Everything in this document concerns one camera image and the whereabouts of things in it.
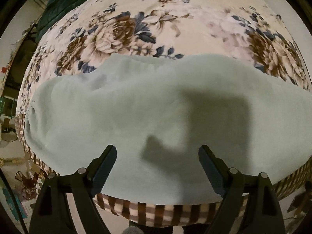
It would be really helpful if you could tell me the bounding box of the floral cream bed blanket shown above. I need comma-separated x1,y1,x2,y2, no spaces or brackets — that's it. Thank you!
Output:
15,0,312,117

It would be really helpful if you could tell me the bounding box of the brown checkered bed sheet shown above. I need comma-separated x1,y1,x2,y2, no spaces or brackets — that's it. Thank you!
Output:
15,113,312,228

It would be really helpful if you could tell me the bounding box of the light green fleece pant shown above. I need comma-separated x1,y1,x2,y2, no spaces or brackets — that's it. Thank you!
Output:
24,54,311,205

